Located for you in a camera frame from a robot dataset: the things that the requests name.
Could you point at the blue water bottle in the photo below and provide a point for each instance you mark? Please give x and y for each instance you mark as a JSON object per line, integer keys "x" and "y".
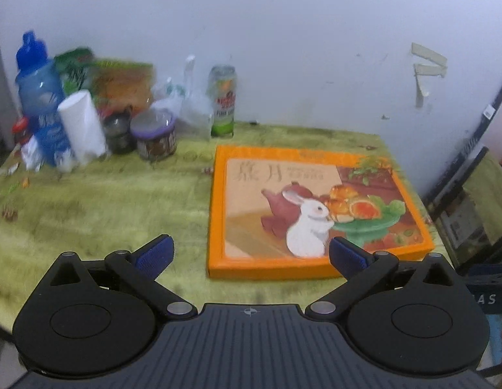
{"x": 38, "y": 93}

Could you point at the black framed wood-grain table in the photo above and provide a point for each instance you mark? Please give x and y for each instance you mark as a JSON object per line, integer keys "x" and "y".
{"x": 485, "y": 182}

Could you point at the orange printed box lid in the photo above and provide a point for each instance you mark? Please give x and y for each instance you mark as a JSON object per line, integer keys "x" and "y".
{"x": 275, "y": 178}

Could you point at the green wood-grain desktop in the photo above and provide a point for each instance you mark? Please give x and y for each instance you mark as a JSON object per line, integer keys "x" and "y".
{"x": 93, "y": 210}

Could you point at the green tea pouch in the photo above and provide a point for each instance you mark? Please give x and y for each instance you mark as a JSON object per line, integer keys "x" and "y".
{"x": 74, "y": 69}

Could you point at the white plastic bag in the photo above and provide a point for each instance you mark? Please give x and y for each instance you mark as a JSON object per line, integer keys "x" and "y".
{"x": 190, "y": 109}

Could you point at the small dark glass jar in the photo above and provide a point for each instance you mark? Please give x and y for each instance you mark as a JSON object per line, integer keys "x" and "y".
{"x": 117, "y": 131}

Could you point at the purple lidded food can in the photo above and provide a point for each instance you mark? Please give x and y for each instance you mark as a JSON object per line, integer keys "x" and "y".
{"x": 153, "y": 137}

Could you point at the red capped jar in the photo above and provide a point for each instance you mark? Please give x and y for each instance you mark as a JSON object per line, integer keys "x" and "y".
{"x": 20, "y": 127}

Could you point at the green white beer can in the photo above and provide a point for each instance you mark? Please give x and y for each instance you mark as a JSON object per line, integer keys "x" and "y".
{"x": 223, "y": 101}

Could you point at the orange snack pouch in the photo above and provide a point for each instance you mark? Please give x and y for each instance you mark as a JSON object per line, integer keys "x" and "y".
{"x": 123, "y": 87}

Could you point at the black patterned pole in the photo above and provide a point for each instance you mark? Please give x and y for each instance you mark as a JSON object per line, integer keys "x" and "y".
{"x": 483, "y": 117}

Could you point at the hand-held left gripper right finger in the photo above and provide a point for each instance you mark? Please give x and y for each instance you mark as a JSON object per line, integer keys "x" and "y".
{"x": 348, "y": 257}

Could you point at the white tissue pack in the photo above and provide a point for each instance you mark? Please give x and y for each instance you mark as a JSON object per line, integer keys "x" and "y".
{"x": 82, "y": 129}

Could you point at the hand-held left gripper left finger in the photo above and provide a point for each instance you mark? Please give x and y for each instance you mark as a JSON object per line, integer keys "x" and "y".
{"x": 155, "y": 257}

